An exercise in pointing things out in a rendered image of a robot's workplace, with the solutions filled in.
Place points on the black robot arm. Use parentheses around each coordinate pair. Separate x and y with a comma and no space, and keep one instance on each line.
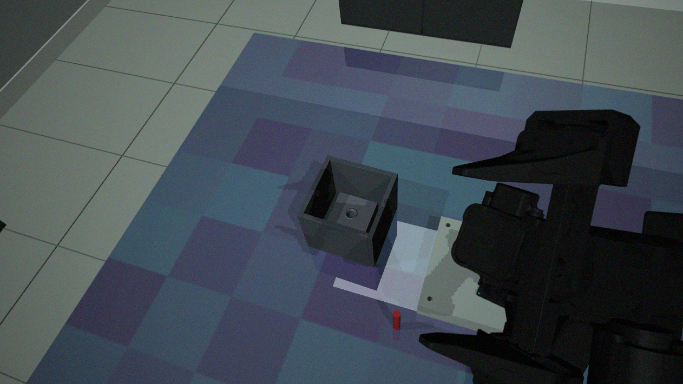
(492,242)

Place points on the red peg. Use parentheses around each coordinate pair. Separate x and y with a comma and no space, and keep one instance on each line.
(396,320)

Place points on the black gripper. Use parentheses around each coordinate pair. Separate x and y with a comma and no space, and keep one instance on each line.
(570,268)

